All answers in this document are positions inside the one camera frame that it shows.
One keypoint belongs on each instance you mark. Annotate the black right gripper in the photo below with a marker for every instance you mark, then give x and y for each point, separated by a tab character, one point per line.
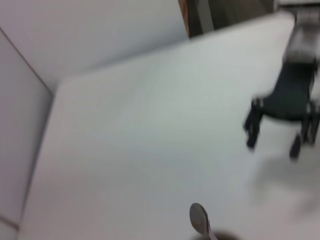
290	100

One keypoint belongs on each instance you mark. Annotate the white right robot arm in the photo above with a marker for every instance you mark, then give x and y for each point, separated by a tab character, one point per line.
302	42

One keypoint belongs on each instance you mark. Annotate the grey metal post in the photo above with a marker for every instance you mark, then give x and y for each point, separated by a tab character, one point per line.
205	15

